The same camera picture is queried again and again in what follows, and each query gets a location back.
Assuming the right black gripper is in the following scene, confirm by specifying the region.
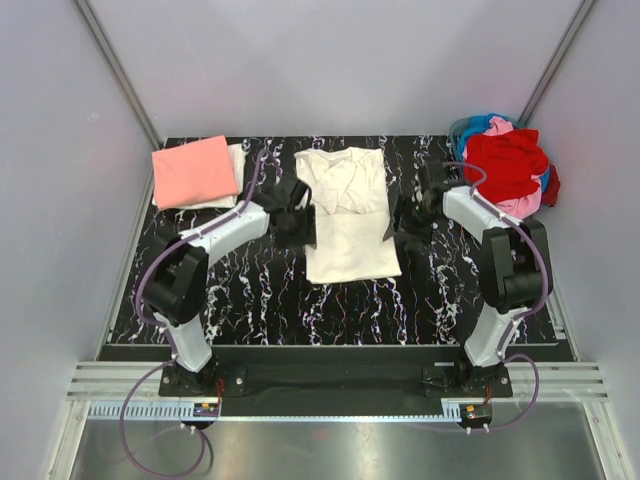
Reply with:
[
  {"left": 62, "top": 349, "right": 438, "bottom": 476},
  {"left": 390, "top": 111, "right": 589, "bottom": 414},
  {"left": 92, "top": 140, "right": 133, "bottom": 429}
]
[{"left": 383, "top": 194, "right": 440, "bottom": 252}]

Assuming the cream white t shirt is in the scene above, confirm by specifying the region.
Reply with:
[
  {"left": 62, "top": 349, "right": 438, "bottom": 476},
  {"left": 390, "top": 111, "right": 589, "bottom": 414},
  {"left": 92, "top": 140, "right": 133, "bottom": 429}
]
[{"left": 294, "top": 147, "right": 401, "bottom": 284}]

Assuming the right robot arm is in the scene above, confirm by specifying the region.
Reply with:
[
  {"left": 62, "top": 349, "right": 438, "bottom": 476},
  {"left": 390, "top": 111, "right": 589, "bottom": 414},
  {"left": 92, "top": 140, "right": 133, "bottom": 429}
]
[{"left": 384, "top": 162, "right": 553, "bottom": 397}]

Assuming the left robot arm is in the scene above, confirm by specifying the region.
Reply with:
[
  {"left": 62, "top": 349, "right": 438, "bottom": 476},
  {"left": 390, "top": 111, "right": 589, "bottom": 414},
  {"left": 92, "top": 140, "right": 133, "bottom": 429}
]
[{"left": 135, "top": 175, "right": 316, "bottom": 396}]

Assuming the folded white t shirt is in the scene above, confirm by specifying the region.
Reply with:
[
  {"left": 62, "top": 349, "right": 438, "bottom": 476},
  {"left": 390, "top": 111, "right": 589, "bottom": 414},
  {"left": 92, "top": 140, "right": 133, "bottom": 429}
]
[{"left": 157, "top": 143, "right": 247, "bottom": 211}]

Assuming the folded pink t shirt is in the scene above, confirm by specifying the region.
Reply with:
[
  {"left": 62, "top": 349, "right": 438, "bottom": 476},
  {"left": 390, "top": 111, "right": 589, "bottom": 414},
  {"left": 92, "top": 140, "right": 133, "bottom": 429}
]
[{"left": 151, "top": 135, "right": 239, "bottom": 211}]

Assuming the pink t shirt in basket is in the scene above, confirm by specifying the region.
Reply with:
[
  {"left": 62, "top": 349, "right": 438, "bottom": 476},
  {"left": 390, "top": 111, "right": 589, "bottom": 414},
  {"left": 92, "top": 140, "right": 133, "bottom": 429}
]
[{"left": 484, "top": 115, "right": 542, "bottom": 219}]

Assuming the blue t shirt in basket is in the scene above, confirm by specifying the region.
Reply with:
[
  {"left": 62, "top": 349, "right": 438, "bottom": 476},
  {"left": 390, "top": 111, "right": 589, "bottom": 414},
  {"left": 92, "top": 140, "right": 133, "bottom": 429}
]
[{"left": 456, "top": 114, "right": 550, "bottom": 203}]

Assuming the red t shirt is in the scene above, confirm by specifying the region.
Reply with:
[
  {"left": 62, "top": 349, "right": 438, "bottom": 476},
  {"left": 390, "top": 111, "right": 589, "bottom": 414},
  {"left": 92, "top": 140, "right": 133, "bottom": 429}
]
[{"left": 463, "top": 129, "right": 561, "bottom": 206}]

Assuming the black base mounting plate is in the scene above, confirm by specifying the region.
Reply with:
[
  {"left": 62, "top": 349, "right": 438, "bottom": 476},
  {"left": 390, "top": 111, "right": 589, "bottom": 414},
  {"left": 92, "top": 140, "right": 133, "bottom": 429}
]
[{"left": 159, "top": 345, "right": 513, "bottom": 399}]

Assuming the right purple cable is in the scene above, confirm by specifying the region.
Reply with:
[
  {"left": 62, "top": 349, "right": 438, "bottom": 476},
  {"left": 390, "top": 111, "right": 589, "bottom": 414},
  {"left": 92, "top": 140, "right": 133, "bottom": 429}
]
[{"left": 409, "top": 160, "right": 554, "bottom": 434}]

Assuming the purple cable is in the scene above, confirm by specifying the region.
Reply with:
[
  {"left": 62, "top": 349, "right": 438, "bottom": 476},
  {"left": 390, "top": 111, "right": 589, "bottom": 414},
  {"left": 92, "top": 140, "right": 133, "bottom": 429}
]
[
  {"left": 409, "top": 160, "right": 554, "bottom": 434},
  {"left": 118, "top": 148, "right": 274, "bottom": 476}
]

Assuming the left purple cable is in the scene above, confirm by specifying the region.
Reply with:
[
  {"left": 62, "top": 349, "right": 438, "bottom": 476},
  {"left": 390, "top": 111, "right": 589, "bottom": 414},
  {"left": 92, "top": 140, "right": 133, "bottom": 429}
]
[{"left": 118, "top": 148, "right": 274, "bottom": 476}]

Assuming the aluminium rail front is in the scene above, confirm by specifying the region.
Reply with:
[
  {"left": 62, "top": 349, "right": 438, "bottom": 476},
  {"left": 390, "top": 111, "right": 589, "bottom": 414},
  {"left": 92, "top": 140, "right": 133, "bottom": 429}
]
[{"left": 66, "top": 361, "right": 609, "bottom": 402}]

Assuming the white slotted cable duct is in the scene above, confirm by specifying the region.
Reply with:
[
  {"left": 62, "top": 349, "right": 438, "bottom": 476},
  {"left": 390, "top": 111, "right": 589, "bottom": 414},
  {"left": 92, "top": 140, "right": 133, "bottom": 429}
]
[{"left": 88, "top": 399, "right": 461, "bottom": 422}]

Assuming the right aluminium frame post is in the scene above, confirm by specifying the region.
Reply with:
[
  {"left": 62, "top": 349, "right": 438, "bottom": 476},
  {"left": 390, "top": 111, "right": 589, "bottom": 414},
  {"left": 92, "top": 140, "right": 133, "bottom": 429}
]
[{"left": 518, "top": 0, "right": 599, "bottom": 126}]

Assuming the aluminium frame post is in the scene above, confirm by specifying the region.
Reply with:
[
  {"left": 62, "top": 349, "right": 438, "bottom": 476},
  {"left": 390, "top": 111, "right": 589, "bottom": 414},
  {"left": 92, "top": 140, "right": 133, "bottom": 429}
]
[
  {"left": 71, "top": 0, "right": 164, "bottom": 148},
  {"left": 518, "top": 0, "right": 599, "bottom": 126}
]

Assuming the left aluminium frame post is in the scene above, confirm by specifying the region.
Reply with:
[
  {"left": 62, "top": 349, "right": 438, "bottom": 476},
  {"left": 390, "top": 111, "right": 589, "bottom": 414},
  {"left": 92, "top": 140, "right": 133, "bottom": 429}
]
[{"left": 71, "top": 0, "right": 164, "bottom": 148}]

